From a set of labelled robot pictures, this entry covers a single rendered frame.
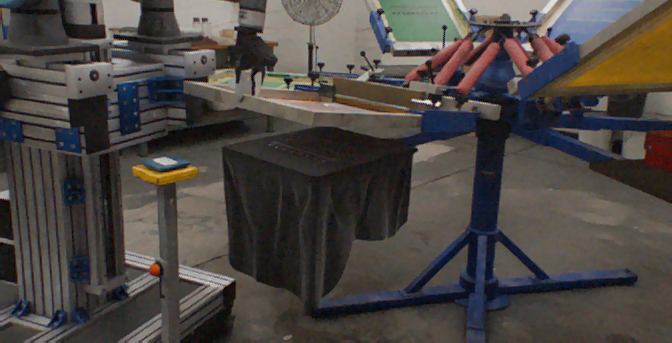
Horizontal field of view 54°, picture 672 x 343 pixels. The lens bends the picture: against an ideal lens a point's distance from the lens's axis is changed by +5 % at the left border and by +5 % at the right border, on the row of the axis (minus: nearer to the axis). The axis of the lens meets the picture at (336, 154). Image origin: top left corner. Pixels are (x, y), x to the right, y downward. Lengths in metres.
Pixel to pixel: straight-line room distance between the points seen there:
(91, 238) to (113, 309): 0.35
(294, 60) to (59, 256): 4.96
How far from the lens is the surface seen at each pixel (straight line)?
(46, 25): 2.08
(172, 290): 1.99
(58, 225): 2.49
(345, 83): 2.32
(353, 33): 7.81
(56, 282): 2.60
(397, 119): 1.87
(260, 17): 1.81
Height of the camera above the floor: 1.49
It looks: 16 degrees down
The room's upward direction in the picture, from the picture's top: 2 degrees clockwise
